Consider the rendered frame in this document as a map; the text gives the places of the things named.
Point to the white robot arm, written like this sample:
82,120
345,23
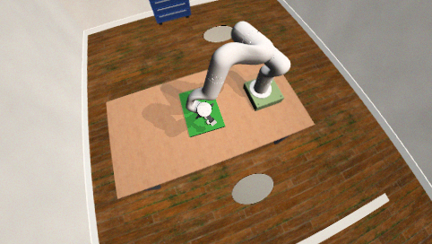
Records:
234,53

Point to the green turf mat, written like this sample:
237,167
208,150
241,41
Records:
199,126

